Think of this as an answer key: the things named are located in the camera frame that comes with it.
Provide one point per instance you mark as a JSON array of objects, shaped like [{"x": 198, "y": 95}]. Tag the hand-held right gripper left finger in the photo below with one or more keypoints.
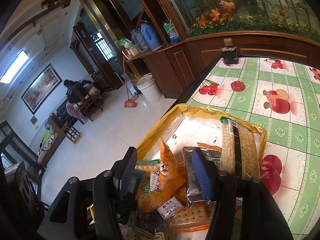
[{"x": 125, "y": 175}]

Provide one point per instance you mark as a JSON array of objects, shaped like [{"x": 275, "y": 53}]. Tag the red broom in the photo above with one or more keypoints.
[{"x": 130, "y": 103}]

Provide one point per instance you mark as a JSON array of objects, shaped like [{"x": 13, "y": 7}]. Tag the glass flower display case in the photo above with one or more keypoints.
[{"x": 250, "y": 0}]

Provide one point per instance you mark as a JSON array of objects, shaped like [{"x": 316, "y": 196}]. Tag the small yellow box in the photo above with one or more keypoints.
[{"x": 134, "y": 51}]

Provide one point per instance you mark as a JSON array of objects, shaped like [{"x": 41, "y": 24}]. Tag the dark green snack packet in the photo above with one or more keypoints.
[{"x": 137, "y": 177}]

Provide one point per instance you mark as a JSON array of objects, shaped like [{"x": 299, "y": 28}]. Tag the blue thermos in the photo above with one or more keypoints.
[{"x": 150, "y": 37}]

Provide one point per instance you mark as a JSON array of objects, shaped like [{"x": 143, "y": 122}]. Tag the yellow cardboard box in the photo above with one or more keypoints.
[{"x": 195, "y": 130}]

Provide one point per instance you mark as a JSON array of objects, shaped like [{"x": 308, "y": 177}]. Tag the wooden chair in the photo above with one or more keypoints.
[{"x": 90, "y": 105}]

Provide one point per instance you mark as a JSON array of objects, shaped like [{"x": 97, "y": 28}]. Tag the grey thermos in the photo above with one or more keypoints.
[{"x": 137, "y": 38}]

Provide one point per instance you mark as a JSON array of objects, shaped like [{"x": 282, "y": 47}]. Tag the wooden sideboard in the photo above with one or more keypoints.
[{"x": 180, "y": 65}]

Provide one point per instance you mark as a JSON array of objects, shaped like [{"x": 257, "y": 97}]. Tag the large orange cracker packet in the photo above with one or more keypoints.
[{"x": 192, "y": 216}]

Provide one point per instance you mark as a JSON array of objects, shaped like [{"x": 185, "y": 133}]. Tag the dark ink bottle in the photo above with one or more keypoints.
[{"x": 229, "y": 55}]

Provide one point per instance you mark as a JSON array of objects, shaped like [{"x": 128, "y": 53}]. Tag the yellow green cracker packet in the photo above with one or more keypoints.
[{"x": 145, "y": 200}]

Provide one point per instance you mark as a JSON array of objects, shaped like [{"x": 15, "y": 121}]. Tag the framed wall painting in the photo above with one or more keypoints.
[{"x": 41, "y": 87}]

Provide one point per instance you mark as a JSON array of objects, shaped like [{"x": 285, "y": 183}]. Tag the white plastic bucket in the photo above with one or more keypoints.
[{"x": 150, "y": 90}]

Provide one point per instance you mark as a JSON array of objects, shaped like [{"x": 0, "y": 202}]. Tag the clear bag of bottles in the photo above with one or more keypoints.
[{"x": 172, "y": 33}]

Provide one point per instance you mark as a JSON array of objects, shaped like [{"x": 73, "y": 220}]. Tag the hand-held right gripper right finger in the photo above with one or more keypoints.
[{"x": 202, "y": 175}]

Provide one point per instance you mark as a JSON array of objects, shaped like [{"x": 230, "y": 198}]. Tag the silver foil packet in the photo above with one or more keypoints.
[
  {"x": 187, "y": 180},
  {"x": 142, "y": 220}
]

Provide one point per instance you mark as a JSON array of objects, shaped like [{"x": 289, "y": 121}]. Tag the small orange cow-print packet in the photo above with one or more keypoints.
[{"x": 172, "y": 177}]

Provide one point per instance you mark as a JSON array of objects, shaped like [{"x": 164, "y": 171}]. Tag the clear green-edged cracker packet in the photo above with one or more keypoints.
[{"x": 245, "y": 150}]

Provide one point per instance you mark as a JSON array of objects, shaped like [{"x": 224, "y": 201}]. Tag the plain orange snack packet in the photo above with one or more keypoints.
[{"x": 210, "y": 146}]

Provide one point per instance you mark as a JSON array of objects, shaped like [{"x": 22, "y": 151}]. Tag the ceiling light panel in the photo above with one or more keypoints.
[{"x": 13, "y": 66}]

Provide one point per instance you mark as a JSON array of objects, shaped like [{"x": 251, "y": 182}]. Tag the small wooden stool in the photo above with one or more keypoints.
[{"x": 72, "y": 133}]

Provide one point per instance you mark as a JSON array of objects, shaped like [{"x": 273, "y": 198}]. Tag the green white packet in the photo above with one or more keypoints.
[{"x": 125, "y": 43}]

